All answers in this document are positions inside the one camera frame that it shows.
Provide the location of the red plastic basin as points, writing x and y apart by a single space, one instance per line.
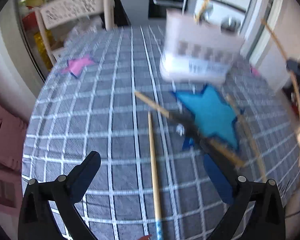
31 21

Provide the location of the clear plastic bag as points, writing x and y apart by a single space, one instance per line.
82 30

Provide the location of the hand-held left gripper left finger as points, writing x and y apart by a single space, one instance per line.
86 177

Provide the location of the pink plastic stool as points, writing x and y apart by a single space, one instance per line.
3 192
5 130

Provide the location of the yellow green bowl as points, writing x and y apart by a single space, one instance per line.
34 2

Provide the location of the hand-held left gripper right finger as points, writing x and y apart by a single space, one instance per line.
218 180

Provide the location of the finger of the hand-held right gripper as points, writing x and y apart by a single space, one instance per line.
298 67

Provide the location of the yellow oil bottle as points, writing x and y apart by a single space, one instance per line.
43 47

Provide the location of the black built-in oven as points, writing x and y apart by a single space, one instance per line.
167 5

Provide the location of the grey checked tablecloth with stars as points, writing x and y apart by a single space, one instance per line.
102 105

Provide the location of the grey base cabinet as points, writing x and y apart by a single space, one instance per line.
133 7

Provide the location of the beige plastic utensil holder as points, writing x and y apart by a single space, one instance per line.
197 45

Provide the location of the beige plastic storage trolley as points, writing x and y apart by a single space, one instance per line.
72 8

